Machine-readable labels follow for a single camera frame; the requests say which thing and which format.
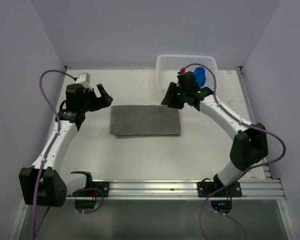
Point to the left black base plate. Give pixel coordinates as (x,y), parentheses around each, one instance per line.
(103,186)

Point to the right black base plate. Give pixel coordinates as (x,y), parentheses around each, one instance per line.
(206,188)

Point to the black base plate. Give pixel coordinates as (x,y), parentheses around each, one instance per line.
(206,188)
(103,186)

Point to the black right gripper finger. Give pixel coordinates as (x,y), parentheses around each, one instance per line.
(176,102)
(170,93)

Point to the aluminium mounting rail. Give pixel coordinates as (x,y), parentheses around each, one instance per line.
(165,187)

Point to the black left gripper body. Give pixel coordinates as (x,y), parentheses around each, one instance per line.
(90,97)

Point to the blue microfiber towel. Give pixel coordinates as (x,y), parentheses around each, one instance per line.
(200,76)

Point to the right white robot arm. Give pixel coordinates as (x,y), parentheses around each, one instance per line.
(249,146)

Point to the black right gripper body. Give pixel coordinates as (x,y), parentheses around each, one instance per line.
(181,93)

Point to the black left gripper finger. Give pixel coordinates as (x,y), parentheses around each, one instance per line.
(102,91)
(104,101)

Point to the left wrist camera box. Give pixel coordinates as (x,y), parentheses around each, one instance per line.
(84,80)

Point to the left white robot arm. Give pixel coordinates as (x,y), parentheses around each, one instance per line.
(47,165)

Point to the grey terry towel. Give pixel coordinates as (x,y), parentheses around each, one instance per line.
(132,121)

